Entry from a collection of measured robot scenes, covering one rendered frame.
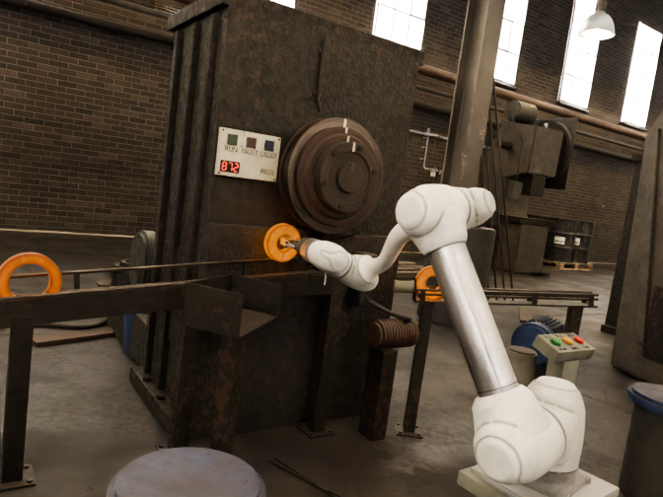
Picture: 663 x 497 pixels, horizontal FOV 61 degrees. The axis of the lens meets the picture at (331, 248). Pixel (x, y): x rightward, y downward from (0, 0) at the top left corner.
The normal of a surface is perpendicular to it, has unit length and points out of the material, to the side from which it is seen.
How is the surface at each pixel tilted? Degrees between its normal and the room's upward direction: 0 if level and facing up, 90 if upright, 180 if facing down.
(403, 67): 90
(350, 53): 90
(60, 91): 90
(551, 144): 92
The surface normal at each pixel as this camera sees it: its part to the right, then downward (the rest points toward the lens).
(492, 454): -0.65, 0.15
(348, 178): 0.55, 0.16
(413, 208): -0.72, -0.05
